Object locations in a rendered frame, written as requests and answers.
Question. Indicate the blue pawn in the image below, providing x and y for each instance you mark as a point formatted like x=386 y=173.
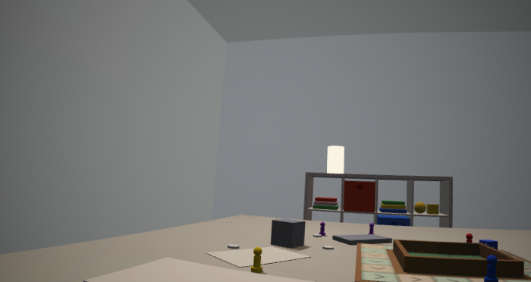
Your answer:
x=491 y=270

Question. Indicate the blue die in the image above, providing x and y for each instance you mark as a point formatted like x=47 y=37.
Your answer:
x=492 y=243

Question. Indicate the yellow game pawn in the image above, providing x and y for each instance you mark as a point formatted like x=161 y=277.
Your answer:
x=257 y=259

